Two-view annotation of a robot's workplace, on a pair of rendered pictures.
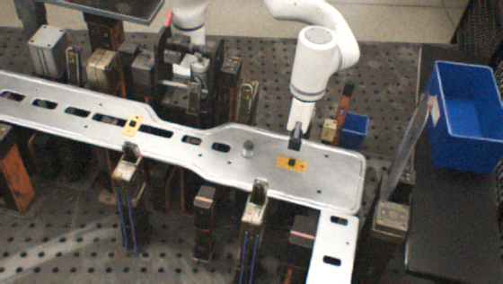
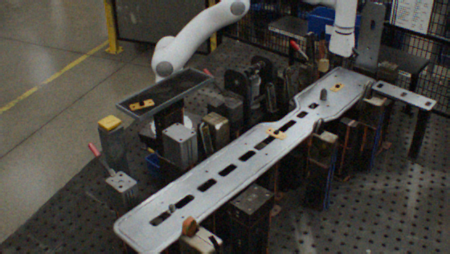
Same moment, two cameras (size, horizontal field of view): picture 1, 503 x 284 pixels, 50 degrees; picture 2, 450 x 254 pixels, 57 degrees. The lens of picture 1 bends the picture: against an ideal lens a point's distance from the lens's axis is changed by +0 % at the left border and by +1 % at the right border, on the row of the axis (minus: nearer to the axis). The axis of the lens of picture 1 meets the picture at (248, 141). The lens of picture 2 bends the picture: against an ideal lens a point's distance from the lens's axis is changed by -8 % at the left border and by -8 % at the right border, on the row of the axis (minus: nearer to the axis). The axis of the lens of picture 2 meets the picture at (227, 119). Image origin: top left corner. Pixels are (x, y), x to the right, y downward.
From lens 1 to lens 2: 1.67 m
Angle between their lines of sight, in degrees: 45
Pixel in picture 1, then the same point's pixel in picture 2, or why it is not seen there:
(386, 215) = (389, 66)
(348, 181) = (355, 75)
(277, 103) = not seen: hidden behind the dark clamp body
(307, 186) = (355, 87)
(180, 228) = not seen: hidden behind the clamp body
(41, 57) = (190, 149)
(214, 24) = (34, 165)
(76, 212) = (278, 230)
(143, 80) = (239, 115)
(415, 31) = (136, 80)
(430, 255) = (409, 67)
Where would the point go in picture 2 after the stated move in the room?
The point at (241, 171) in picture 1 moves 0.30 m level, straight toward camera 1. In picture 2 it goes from (336, 104) to (404, 124)
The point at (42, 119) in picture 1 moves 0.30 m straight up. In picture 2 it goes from (246, 173) to (247, 95)
